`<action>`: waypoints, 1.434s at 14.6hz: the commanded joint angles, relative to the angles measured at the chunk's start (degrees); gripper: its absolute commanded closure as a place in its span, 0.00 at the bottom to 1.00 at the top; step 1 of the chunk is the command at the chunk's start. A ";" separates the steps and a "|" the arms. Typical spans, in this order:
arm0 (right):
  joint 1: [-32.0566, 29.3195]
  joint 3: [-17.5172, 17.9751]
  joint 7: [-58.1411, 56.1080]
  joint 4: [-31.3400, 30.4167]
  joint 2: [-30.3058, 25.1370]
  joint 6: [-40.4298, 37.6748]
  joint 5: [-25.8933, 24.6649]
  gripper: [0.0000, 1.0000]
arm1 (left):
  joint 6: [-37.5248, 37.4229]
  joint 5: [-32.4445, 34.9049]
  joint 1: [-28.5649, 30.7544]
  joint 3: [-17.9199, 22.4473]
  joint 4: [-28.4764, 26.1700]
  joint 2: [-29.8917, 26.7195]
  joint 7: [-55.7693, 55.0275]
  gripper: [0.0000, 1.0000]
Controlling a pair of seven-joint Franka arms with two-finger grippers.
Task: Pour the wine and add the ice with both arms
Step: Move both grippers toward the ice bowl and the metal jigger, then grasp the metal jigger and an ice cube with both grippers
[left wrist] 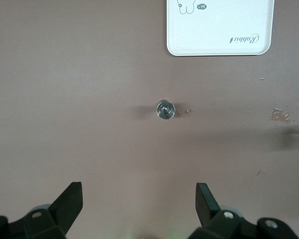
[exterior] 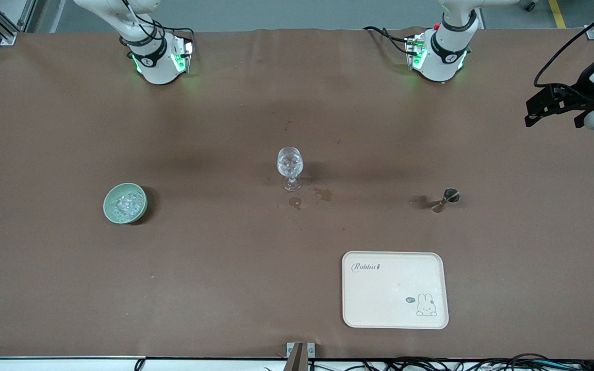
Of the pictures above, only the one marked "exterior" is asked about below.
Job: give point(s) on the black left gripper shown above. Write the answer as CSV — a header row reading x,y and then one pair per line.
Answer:
x,y
581,86

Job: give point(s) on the steel double jigger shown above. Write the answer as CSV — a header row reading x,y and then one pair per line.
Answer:
x,y
446,198

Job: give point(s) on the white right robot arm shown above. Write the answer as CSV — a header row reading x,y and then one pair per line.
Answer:
x,y
155,62

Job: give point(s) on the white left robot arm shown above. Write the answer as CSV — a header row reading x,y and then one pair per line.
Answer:
x,y
444,56

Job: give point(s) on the clear ice cubes pile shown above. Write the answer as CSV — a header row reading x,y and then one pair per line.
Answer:
x,y
126,203

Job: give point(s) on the clear stemmed wine glass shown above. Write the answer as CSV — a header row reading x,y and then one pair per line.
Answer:
x,y
290,162

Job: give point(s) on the pale green ceramic bowl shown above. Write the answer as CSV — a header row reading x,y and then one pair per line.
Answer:
x,y
114,214

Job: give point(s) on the cream rabbit print tray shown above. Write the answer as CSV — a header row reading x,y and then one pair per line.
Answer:
x,y
390,304

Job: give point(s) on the brown table cover sheet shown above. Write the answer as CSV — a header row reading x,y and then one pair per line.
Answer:
x,y
225,268

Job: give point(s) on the metal table edge bracket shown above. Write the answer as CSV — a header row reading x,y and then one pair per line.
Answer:
x,y
299,355

